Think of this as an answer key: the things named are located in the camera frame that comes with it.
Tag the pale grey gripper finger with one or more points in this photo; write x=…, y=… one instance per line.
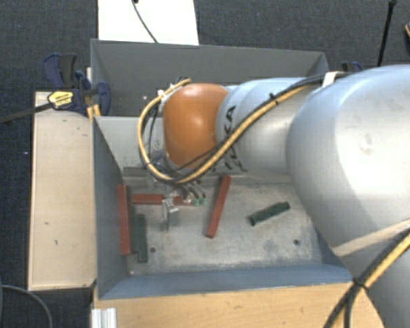
x=165, y=217
x=174, y=217

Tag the red-brown flat block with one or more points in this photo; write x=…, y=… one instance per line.
x=123, y=220
x=218, y=207
x=147, y=199

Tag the dark green flat block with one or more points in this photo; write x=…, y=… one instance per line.
x=269, y=213
x=142, y=238

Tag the grey metal bin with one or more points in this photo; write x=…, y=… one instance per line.
x=225, y=248

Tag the pale wood flat board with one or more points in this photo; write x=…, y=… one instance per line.
x=63, y=200

